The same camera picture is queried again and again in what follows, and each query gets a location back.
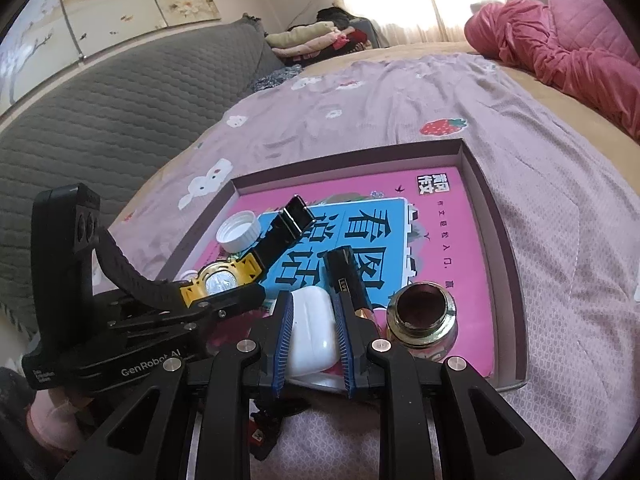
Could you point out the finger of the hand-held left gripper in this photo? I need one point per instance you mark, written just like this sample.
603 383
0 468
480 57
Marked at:
170 337
225 305

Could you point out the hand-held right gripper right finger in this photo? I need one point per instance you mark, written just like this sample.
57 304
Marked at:
345 345

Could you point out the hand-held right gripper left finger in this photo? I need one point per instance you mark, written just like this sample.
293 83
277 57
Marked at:
282 345

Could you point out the white earbuds case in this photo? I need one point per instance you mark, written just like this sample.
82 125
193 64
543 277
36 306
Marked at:
312 330

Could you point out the black watch with yellow case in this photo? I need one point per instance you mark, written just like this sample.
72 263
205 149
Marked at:
240 267

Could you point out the white pill bottle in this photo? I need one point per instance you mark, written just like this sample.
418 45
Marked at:
189 276

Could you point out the shallow cardboard box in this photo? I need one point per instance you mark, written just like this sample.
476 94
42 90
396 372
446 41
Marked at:
505 280

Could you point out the white bottle cap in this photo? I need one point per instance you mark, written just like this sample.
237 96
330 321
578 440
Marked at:
239 232

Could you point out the black plastic clip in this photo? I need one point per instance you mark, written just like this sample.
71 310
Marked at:
272 420

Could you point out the metal pipe fitting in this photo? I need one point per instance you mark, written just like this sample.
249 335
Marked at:
422 320

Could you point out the pink and blue book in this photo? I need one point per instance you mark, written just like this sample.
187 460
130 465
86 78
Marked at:
440 240

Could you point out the grey quilted headboard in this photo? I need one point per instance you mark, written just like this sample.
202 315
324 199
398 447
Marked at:
125 110

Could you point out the dark patterned cloth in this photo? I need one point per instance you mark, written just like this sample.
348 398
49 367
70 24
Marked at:
275 77

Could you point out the purple printed blanket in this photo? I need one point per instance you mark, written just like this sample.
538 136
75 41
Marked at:
575 260

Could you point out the pile of folded clothes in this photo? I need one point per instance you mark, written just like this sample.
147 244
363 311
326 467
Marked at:
310 35

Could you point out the pink quilt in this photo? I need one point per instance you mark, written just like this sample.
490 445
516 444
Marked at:
565 45

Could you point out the floral wall panel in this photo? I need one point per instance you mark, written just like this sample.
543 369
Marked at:
100 10

